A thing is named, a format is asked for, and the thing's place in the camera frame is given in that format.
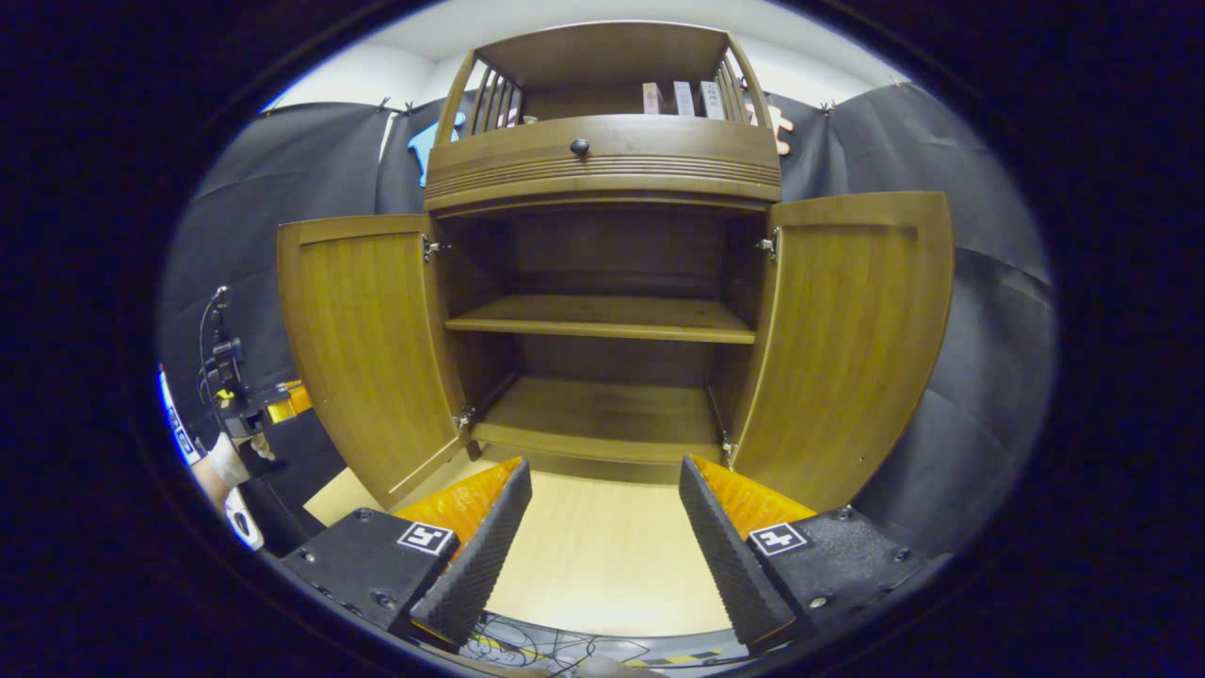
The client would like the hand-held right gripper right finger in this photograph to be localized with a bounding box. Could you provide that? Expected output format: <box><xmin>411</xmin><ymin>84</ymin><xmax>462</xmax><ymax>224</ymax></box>
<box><xmin>679</xmin><ymin>454</ymin><xmax>952</xmax><ymax>656</ymax></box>

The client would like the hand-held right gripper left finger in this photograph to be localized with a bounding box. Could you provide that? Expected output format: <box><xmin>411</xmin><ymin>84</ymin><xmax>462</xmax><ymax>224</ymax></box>
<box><xmin>280</xmin><ymin>458</ymin><xmax>535</xmax><ymax>656</ymax></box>

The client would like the black backdrop cloth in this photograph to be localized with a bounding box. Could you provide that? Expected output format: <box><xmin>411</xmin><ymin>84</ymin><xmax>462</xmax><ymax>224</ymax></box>
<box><xmin>158</xmin><ymin>80</ymin><xmax>1057</xmax><ymax>557</ymax></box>

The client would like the tangle of black cables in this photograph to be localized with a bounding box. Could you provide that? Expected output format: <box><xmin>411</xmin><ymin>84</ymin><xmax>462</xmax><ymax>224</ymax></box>
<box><xmin>461</xmin><ymin>612</ymin><xmax>660</xmax><ymax>666</ymax></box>

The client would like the wooden double-door shoe cabinet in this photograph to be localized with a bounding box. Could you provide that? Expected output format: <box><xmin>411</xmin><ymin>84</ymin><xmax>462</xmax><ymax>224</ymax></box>
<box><xmin>276</xmin><ymin>21</ymin><xmax>955</xmax><ymax>514</ymax></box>

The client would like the wooden shoe cabinet door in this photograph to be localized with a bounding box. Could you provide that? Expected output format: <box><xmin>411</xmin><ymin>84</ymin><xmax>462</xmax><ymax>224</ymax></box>
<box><xmin>276</xmin><ymin>214</ymin><xmax>472</xmax><ymax>510</ymax></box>
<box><xmin>730</xmin><ymin>191</ymin><xmax>955</xmax><ymax>514</ymax></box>

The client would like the wooden inner shelf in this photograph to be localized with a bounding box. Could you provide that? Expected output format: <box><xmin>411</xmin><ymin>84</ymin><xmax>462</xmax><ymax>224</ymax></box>
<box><xmin>444</xmin><ymin>294</ymin><xmax>757</xmax><ymax>345</ymax></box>

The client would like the yellow black floor tape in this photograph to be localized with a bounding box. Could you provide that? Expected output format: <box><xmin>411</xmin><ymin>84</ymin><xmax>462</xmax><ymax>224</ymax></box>
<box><xmin>626</xmin><ymin>648</ymin><xmax>726</xmax><ymax>668</ymax></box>

